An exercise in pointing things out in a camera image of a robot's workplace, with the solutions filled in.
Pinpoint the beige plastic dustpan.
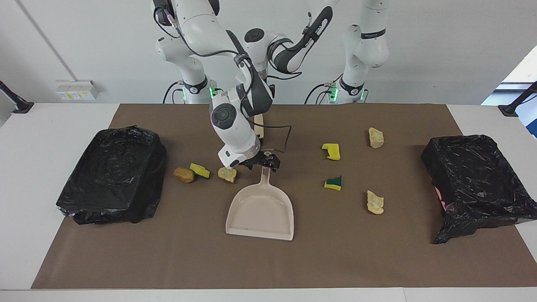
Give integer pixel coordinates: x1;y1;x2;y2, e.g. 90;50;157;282
225;164;295;241

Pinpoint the yellow sponge piece green edge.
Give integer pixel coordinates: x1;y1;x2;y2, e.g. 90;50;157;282
189;163;211;179

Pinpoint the notched yellow sponge piece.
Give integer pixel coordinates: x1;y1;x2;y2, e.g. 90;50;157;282
321;143;341;161

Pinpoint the brown fried nugget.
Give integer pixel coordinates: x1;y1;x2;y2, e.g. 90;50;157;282
174;167;196;183

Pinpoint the croissant bread piece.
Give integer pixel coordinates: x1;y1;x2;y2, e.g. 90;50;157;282
368;127;385;149
367;190;385;215

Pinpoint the pink bin with black bag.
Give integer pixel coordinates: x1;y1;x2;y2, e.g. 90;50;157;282
421;134;537;245

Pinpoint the brown table mat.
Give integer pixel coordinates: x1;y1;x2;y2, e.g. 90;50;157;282
31;104;537;289

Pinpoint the black clamp stand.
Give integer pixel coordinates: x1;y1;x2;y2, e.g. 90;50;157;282
0;80;34;114
498;81;537;117

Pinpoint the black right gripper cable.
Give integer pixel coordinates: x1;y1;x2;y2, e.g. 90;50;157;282
252;124;292;154

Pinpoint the black left arm base cable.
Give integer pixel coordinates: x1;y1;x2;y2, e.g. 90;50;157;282
304;73;349;104

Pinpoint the black arm base cable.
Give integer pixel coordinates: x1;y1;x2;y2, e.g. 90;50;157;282
304;73;349;104
162;81;185;104

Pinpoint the black right arm base cable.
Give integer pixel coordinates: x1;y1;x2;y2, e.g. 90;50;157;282
162;81;185;104

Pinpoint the white wall socket box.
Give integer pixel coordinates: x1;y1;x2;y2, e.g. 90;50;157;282
55;80;99;102

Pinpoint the window with dark frame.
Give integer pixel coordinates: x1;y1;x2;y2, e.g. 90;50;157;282
480;44;537;139

